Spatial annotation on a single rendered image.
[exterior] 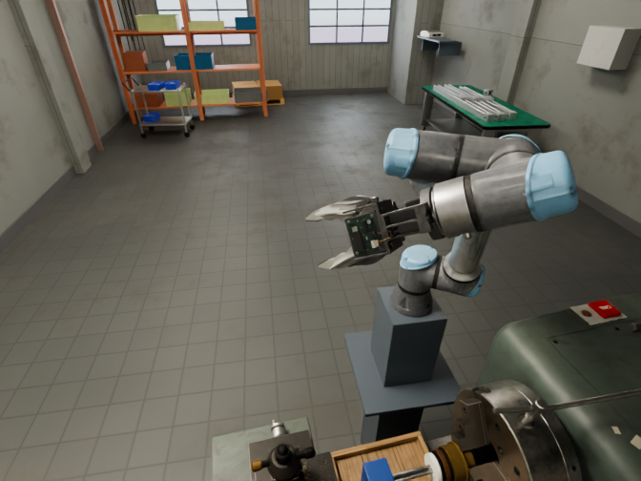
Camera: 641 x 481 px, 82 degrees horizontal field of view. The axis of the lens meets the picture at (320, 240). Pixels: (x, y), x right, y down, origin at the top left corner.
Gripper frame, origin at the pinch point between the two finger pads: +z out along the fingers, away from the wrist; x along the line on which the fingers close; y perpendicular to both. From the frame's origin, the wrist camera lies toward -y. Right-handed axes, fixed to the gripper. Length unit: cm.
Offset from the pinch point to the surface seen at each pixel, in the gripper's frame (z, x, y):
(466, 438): -5, 58, -35
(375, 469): 14, 57, -20
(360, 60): 238, -342, -820
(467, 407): -7, 52, -37
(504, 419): -15, 52, -34
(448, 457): -1, 60, -30
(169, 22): 420, -394, -434
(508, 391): -16, 51, -43
